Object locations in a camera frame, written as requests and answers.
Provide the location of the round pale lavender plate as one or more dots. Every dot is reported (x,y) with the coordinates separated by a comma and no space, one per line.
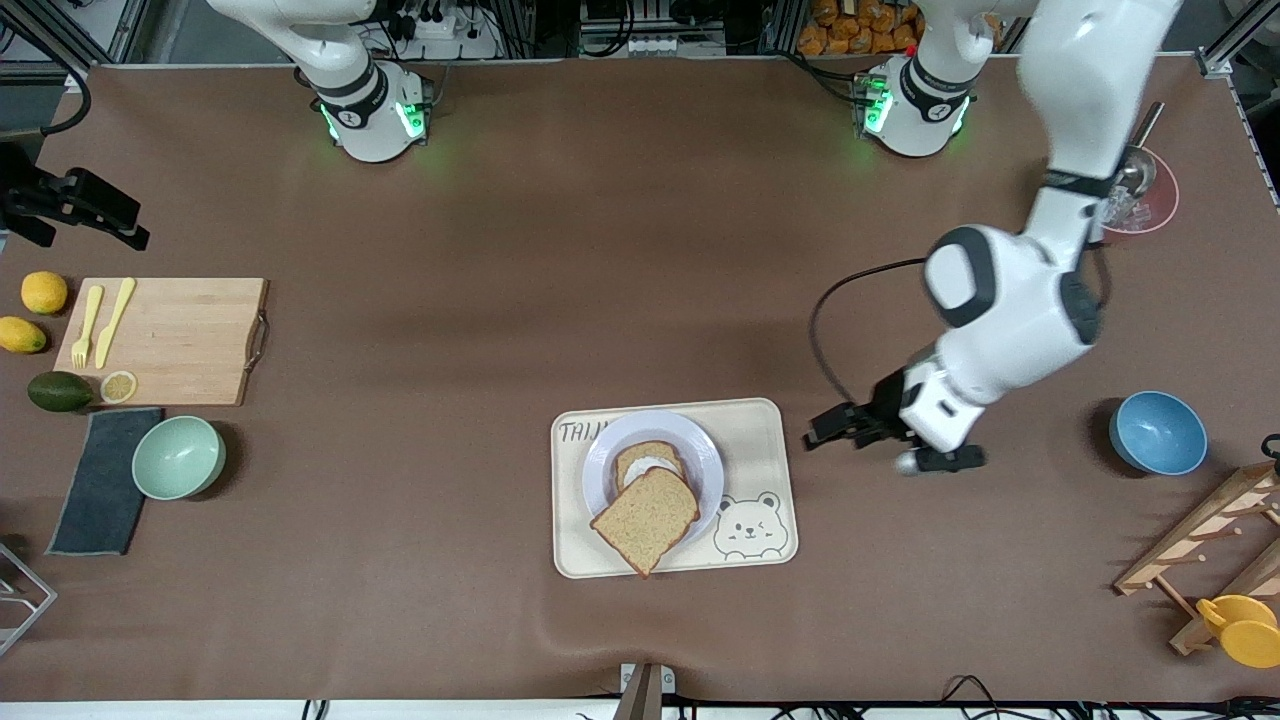
(700,470)

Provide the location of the cream tray with bear print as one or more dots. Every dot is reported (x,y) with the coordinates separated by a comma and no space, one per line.
(760,440)

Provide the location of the yellow plastic knife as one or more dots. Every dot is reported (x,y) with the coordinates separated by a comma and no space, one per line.
(112,325)

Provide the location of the blue bowl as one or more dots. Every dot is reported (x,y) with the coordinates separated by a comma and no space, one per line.
(1158,433)

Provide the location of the toasted bread slice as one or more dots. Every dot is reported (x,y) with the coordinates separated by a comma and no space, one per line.
(640,452)

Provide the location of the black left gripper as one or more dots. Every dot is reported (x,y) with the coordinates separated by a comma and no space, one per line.
(884,403)

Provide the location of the plain brown bread slice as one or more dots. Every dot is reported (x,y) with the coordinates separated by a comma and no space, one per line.
(645,520)

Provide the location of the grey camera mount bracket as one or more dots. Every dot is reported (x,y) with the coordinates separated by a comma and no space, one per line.
(640,695)

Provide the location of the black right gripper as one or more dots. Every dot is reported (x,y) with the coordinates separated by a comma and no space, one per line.
(40,197)

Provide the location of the pink bowl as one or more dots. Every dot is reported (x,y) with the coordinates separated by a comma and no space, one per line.
(1162,200)

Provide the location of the wooden drying rack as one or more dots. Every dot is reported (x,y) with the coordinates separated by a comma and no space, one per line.
(1200,530)

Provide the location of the lemon slice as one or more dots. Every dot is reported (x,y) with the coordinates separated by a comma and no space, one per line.
(119,387)

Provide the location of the round yellow lemon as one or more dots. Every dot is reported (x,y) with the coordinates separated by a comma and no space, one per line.
(45,293)

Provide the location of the wooden cutting board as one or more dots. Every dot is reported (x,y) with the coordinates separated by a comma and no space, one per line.
(170,340)

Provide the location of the yellow plastic fork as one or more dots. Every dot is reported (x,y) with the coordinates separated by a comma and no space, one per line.
(92,310)

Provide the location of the clear ice cubes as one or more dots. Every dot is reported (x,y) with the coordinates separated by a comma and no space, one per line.
(1120,212)

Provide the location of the yellow cup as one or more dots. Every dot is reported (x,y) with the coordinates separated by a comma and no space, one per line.
(1245,635)

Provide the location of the orange snack bags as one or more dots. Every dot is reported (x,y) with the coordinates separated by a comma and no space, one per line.
(850,35)

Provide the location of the dark green avocado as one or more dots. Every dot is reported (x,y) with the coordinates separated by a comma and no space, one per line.
(60,392)

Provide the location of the fried egg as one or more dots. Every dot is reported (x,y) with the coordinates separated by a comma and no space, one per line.
(648,468)

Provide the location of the white power strip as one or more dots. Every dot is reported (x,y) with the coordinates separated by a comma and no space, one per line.
(657,45)
(450,40)

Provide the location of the elongated yellow lemon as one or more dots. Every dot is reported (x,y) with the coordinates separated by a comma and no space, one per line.
(20,335)

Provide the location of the brown table mat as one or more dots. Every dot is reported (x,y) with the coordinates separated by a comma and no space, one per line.
(400,300)

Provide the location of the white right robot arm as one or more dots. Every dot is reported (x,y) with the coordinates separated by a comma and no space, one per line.
(370,120)

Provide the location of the mint green bowl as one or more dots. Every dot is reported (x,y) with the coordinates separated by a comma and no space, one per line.
(178,458)

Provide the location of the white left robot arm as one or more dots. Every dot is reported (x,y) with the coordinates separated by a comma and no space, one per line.
(1010,320)

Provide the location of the dark grey cloth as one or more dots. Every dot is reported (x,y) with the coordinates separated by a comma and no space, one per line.
(95,500)

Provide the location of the metal scoop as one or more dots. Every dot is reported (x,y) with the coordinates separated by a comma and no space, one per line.
(1150,125)

